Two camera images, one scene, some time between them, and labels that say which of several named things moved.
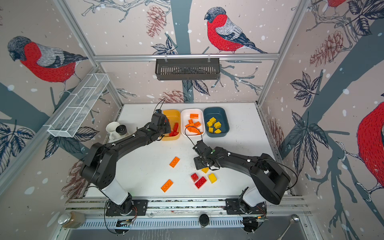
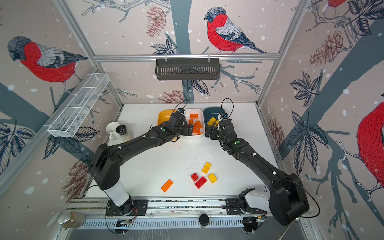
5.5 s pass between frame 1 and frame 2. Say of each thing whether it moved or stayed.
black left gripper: moved
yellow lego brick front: stayed
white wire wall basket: stayed
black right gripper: moved
